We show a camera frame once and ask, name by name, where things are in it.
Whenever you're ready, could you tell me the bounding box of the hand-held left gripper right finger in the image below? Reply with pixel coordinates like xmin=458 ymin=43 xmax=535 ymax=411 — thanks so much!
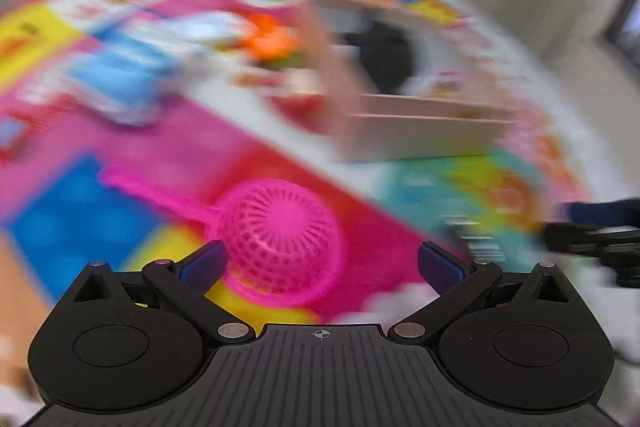
xmin=389 ymin=241 xmax=588 ymax=344

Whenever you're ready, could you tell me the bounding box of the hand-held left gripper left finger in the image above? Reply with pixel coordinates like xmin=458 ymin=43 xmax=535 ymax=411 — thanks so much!
xmin=54 ymin=241 xmax=257 ymax=344

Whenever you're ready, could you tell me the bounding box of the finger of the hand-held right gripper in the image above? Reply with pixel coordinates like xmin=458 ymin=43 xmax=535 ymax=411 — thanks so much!
xmin=544 ymin=198 xmax=640 ymax=289

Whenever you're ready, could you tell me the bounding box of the pink plastic strainer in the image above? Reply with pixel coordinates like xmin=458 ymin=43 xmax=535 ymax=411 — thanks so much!
xmin=99 ymin=167 xmax=347 ymax=310

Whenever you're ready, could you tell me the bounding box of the rose gold cardboard box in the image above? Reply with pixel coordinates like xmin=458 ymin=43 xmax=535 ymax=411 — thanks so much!
xmin=300 ymin=0 xmax=521 ymax=164

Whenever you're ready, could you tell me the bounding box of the blue and white packet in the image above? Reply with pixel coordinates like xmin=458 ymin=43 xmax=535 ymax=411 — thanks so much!
xmin=70 ymin=41 xmax=177 ymax=128

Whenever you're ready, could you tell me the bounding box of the colourful cartoon play mat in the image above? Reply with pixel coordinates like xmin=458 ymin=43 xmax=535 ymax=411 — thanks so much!
xmin=0 ymin=0 xmax=603 ymax=427

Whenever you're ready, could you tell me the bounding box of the black item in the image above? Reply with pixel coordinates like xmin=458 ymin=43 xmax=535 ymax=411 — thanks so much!
xmin=345 ymin=21 xmax=417 ymax=95

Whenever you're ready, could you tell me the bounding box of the orange item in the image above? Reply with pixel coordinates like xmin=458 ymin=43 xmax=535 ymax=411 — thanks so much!
xmin=240 ymin=14 xmax=302 ymax=64

